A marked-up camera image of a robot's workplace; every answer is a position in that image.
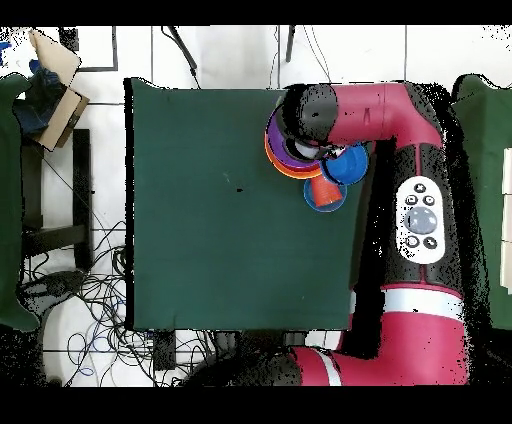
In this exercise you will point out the wide orange bowl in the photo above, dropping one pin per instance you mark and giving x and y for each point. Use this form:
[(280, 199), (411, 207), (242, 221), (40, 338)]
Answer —
[(296, 170)]

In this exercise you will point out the purple bowl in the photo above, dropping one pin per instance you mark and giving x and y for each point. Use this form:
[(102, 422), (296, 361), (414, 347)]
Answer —
[(276, 140)]

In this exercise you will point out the small dark blue bowl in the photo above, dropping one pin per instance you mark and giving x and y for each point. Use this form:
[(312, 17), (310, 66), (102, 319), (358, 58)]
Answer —
[(348, 166)]

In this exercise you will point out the orange cup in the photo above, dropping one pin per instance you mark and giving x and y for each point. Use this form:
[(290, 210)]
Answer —
[(326, 194)]

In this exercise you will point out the small light blue bowl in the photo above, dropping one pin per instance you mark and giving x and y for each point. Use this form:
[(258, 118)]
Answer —
[(310, 200)]

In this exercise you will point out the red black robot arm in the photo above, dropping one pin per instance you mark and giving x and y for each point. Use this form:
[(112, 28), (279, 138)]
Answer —
[(420, 340)]

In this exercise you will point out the large yellow bowl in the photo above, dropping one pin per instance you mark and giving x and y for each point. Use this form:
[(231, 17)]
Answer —
[(280, 166)]

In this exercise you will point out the black tripod leg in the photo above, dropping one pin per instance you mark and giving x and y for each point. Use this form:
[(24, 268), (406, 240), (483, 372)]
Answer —
[(183, 48), (290, 44)]

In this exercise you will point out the dark green table cloth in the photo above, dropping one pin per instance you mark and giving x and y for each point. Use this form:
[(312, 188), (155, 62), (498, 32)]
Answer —
[(180, 160)]

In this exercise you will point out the green cloth covered table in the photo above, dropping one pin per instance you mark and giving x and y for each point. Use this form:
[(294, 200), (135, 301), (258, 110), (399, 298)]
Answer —
[(10, 200), (492, 160)]

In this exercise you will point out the white boxes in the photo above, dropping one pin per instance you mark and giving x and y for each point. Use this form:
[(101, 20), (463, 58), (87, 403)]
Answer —
[(508, 220)]

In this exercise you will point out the black stool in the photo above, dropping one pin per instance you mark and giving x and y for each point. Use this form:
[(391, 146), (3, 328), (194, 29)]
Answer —
[(82, 180)]

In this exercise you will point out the cardboard box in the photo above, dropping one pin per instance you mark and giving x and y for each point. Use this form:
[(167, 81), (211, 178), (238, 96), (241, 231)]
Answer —
[(64, 116)]

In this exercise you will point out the blue bag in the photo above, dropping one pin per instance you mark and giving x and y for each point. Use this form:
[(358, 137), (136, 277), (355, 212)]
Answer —
[(40, 104)]

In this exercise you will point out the black chair base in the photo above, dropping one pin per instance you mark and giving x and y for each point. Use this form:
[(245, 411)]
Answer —
[(56, 286)]

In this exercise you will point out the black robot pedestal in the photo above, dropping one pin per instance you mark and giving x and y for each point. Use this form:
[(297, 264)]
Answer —
[(260, 342)]

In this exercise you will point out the black floor frame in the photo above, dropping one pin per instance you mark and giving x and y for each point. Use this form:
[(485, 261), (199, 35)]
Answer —
[(114, 52)]

